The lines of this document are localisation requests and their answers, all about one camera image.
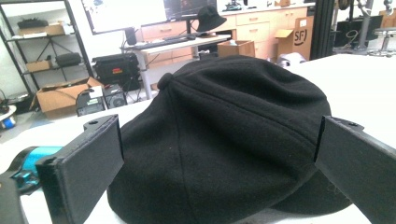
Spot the black keyboard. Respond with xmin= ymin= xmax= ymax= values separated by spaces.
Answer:
xmin=132 ymin=35 xmax=198 ymax=50

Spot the small open cardboard box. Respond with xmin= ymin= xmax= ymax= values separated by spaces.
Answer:
xmin=217 ymin=39 xmax=256 ymax=59

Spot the white desk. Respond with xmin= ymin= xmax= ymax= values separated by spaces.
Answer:
xmin=120 ymin=33 xmax=232 ymax=101

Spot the black cylindrical speaker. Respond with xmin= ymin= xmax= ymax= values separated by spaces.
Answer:
xmin=124 ymin=27 xmax=138 ymax=47

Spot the black bag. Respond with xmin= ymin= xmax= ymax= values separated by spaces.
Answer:
xmin=55 ymin=51 xmax=82 ymax=67

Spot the wooden drawer cabinet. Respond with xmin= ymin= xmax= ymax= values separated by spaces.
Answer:
xmin=140 ymin=6 xmax=309 ymax=64

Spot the black aluminium frame post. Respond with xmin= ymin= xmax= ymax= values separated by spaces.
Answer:
xmin=310 ymin=0 xmax=336 ymax=61

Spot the black equipment case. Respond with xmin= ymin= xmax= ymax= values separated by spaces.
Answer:
xmin=92 ymin=52 xmax=141 ymax=91

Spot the black newsboy cap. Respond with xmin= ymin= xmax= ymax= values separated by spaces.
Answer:
xmin=106 ymin=55 xmax=353 ymax=224

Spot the black metal shelf rack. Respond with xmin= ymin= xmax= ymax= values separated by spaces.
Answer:
xmin=0 ymin=0 xmax=94 ymax=94

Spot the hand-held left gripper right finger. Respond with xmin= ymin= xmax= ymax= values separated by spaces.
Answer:
xmin=313 ymin=115 xmax=396 ymax=224

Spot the cardboard box on shelf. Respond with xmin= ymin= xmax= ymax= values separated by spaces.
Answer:
xmin=18 ymin=23 xmax=66 ymax=36

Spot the dark monitor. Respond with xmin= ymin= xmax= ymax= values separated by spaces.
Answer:
xmin=163 ymin=0 xmax=218 ymax=21

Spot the black electronic box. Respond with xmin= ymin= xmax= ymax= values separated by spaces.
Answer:
xmin=75 ymin=88 xmax=106 ymax=118

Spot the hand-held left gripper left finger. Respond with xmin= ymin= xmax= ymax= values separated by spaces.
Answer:
xmin=35 ymin=114 xmax=125 ymax=224

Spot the black bucket hat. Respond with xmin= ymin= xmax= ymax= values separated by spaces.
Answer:
xmin=195 ymin=5 xmax=228 ymax=33

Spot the tall printed cardboard box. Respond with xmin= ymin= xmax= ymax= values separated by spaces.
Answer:
xmin=274 ymin=16 xmax=315 ymax=61

